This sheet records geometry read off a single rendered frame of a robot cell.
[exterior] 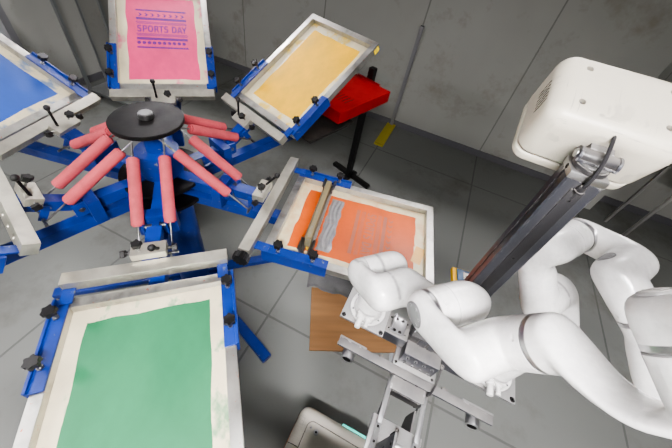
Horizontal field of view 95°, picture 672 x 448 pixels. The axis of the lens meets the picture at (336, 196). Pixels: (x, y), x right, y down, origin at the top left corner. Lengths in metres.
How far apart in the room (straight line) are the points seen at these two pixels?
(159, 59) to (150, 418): 1.97
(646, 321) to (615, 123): 0.31
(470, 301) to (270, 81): 1.85
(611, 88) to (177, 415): 1.34
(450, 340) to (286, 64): 1.96
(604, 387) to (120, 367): 1.27
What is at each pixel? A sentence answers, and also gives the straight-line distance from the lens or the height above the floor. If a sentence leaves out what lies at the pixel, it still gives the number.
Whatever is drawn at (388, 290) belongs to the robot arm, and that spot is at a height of 1.51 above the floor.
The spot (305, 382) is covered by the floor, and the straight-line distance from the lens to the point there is 2.24.
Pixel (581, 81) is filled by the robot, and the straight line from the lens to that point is 0.67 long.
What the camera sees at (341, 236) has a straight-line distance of 1.56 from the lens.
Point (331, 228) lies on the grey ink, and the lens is 1.57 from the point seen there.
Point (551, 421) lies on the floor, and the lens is 2.79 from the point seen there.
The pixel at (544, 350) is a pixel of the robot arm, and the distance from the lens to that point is 0.55.
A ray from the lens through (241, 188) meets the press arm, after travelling 1.63.
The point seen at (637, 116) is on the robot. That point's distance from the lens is 0.67.
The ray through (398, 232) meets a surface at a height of 0.96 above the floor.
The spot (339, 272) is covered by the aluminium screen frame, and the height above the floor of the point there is 0.99.
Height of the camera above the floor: 2.17
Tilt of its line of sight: 44 degrees down
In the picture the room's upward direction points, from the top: 12 degrees clockwise
